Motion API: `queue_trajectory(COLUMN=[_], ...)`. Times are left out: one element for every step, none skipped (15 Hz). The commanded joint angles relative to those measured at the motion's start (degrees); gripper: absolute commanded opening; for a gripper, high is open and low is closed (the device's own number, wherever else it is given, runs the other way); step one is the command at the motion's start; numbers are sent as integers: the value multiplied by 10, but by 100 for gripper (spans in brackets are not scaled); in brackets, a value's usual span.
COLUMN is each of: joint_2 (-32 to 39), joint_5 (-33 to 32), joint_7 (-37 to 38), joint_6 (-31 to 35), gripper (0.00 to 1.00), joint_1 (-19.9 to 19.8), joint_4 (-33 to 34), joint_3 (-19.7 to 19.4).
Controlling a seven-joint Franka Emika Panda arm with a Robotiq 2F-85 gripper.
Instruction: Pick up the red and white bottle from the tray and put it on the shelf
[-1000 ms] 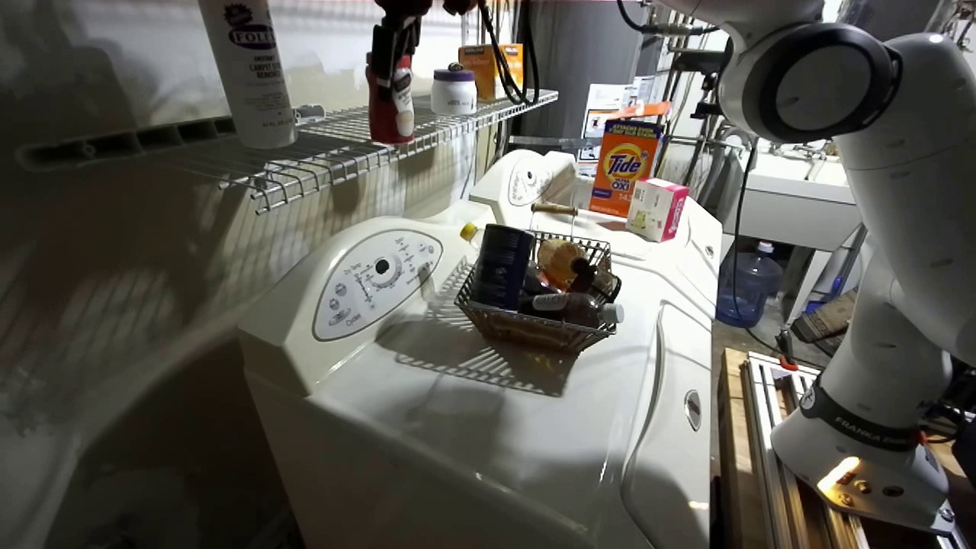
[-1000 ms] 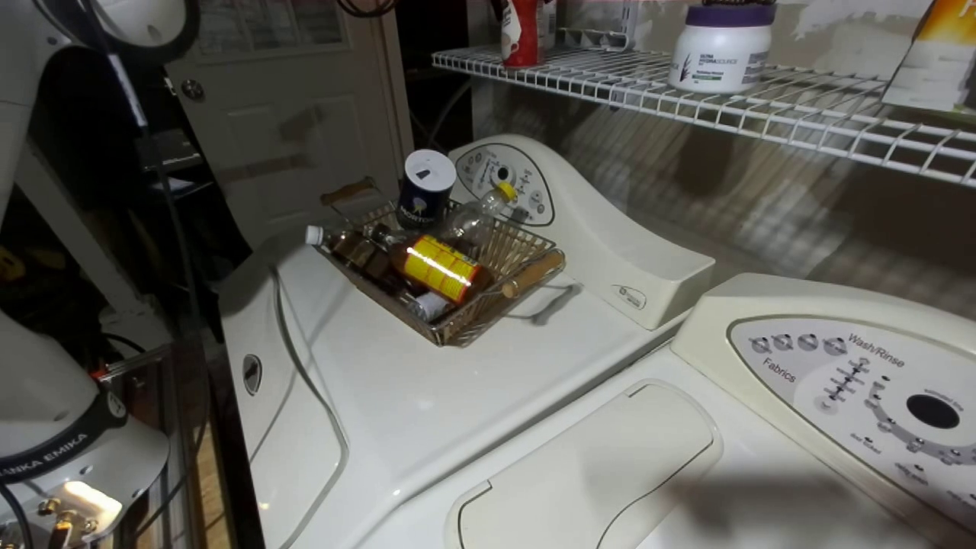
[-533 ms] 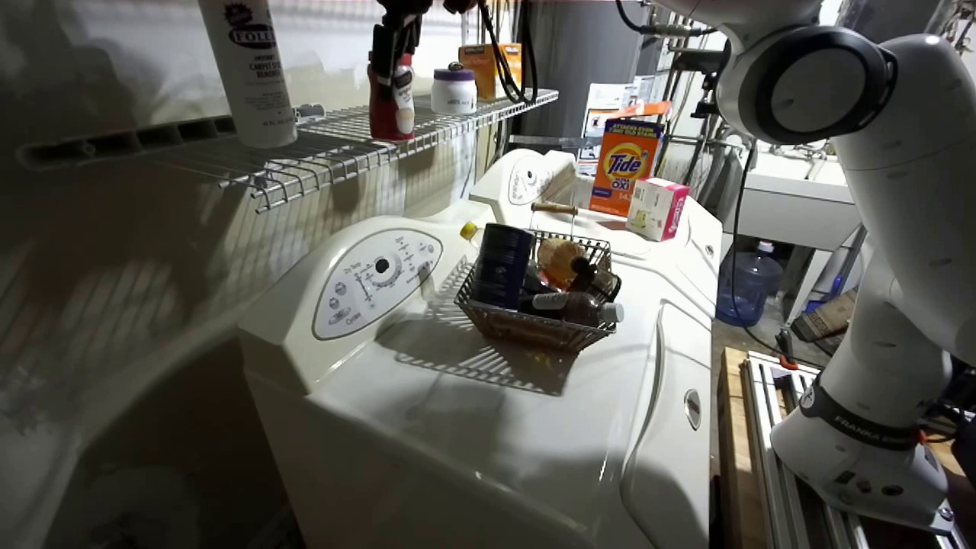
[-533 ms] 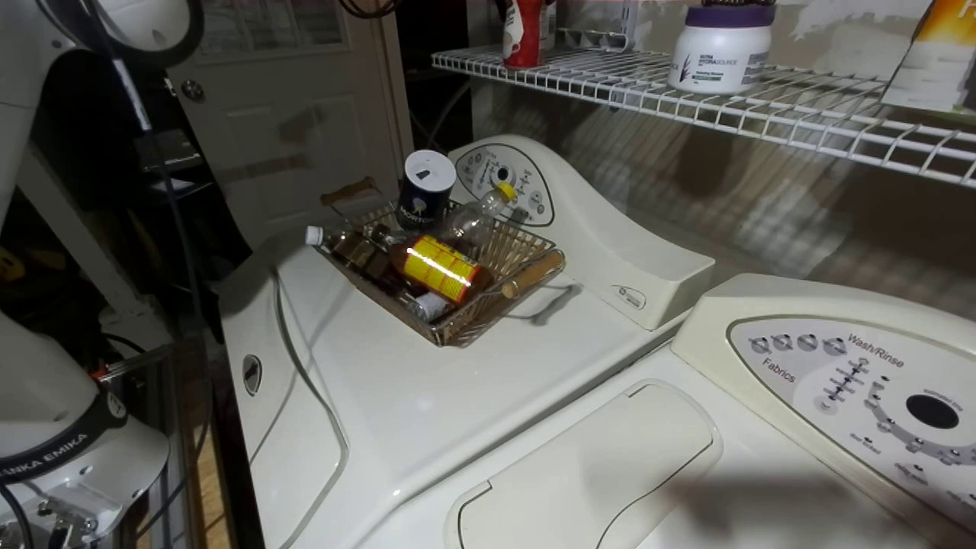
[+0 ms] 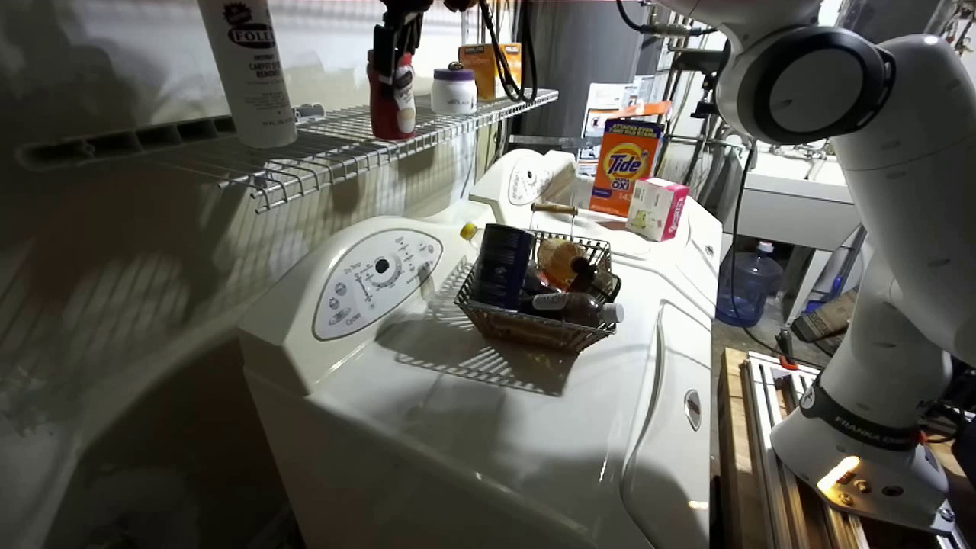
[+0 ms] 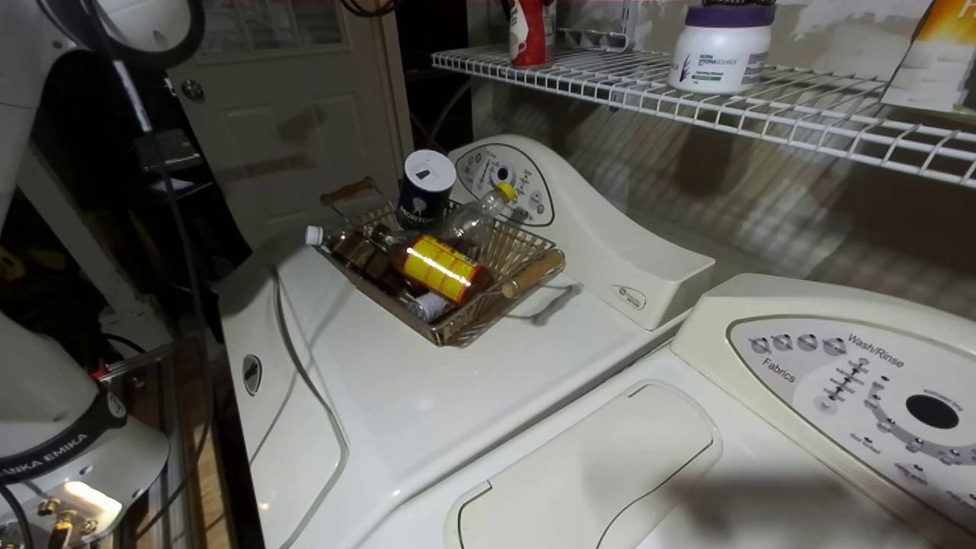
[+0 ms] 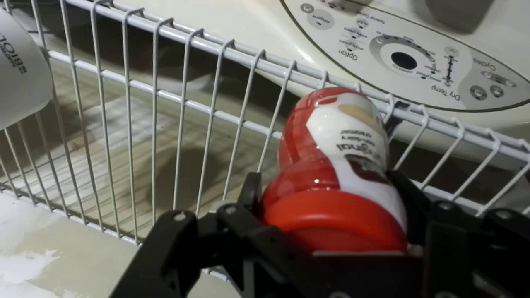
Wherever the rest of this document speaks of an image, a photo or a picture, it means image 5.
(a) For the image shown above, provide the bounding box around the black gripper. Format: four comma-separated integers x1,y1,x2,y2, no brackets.
371,0,440,78

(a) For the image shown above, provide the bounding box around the red and white bottle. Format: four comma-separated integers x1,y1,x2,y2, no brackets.
367,56,421,144

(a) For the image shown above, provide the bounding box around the white spray bottle blue label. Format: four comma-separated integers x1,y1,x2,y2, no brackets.
194,0,302,152

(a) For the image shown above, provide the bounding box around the dark bottle white cap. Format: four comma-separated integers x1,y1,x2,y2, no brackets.
521,287,619,325

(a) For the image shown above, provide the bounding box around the orange cardboard box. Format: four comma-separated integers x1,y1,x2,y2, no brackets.
501,38,531,95
454,43,502,102

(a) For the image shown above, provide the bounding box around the grey water heater tank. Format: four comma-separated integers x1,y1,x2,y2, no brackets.
521,0,653,148

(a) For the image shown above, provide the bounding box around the dark blue salt canister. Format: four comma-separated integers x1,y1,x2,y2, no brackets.
477,222,539,308

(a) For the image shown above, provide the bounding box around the orange Tide detergent box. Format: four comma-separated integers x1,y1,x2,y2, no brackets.
590,114,667,219

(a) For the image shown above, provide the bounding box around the pink and white box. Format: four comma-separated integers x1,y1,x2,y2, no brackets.
625,176,693,245

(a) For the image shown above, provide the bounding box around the white washing machine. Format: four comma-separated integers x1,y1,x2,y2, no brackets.
238,208,719,549

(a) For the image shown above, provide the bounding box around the blue water jug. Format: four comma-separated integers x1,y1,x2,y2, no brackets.
715,242,788,330

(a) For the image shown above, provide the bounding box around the white utility sink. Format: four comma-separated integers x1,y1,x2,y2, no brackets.
734,148,866,252

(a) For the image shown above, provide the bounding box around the wooden robot platform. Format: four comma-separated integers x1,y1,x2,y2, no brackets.
715,345,976,549

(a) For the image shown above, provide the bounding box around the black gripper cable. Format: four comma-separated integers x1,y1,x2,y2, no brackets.
472,0,539,105

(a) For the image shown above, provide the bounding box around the white wire shelf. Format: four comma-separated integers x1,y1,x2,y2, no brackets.
12,85,562,216

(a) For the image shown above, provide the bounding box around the wire tray with wooden slats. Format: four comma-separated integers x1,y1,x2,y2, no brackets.
454,198,625,355

